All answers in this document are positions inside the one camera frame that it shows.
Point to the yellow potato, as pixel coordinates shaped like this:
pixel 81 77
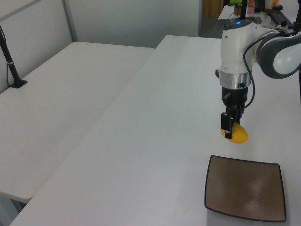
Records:
pixel 239 136

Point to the black keyboard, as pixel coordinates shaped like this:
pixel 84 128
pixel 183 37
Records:
pixel 279 15

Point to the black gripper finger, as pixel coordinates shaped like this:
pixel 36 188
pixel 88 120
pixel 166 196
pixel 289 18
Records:
pixel 226 124
pixel 239 115

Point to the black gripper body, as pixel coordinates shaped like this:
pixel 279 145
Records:
pixel 235 96

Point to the black camera stand pole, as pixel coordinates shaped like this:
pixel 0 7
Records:
pixel 11 68

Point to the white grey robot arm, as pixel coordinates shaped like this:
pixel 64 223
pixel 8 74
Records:
pixel 232 54

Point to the grey partition post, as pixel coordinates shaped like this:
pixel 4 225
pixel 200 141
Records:
pixel 70 21

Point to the black upright pole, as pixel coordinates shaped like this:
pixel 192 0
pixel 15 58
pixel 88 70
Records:
pixel 243 9

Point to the brown wooden cabinet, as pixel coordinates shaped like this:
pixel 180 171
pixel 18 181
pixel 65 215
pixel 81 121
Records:
pixel 211 7

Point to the white folding side table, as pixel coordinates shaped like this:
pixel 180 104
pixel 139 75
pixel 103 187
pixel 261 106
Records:
pixel 58 106

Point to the brown square ceramic plate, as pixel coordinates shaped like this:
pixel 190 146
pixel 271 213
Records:
pixel 244 188

